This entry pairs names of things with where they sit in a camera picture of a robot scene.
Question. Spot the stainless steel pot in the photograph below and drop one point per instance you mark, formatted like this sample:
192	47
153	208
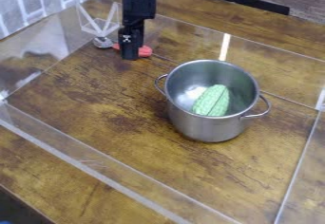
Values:
184	84

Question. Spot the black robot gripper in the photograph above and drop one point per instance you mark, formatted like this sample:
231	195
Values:
137	11

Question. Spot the green bitter gourd toy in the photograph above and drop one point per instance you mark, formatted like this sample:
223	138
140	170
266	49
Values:
213	102

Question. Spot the black strip on table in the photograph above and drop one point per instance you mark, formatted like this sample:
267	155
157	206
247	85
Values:
260	4

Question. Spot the pink handled metal spoon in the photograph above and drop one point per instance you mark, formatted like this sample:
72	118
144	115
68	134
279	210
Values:
105	42

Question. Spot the clear acrylic barrier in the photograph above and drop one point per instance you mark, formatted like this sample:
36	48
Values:
89	150

